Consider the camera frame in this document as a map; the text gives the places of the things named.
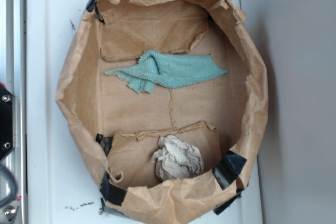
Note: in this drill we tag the light blue cloth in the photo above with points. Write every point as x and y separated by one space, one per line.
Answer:
167 70

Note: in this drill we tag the crumpled white cloth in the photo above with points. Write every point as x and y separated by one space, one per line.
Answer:
176 159

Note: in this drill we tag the brown paper bag bin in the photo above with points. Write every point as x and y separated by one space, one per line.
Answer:
117 129

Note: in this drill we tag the white plastic tray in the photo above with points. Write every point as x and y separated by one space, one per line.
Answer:
60 189

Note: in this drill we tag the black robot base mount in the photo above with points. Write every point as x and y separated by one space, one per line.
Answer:
6 123

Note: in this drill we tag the silver metal rail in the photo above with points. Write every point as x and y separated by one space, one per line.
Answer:
13 76

